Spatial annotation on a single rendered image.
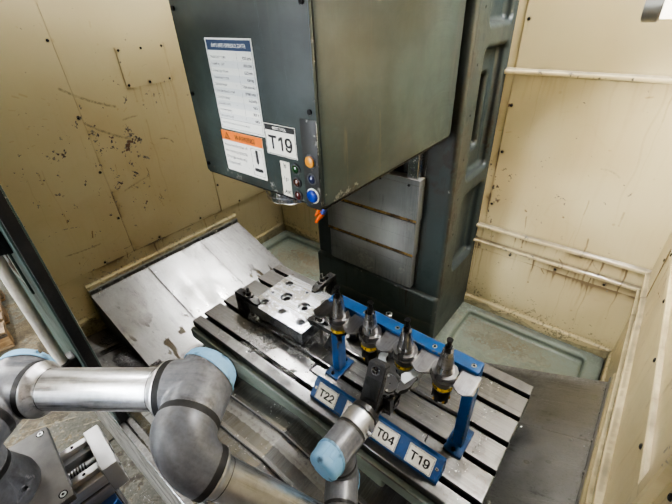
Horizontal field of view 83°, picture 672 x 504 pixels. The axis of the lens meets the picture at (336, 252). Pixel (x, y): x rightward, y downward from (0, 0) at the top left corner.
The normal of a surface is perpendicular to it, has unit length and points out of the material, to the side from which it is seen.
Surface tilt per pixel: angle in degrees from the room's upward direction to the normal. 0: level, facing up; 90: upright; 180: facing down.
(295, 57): 90
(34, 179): 90
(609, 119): 90
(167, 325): 24
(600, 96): 90
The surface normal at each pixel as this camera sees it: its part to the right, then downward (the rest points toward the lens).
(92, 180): 0.77, 0.32
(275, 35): -0.63, 0.45
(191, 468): 0.26, -0.13
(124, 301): 0.28, -0.63
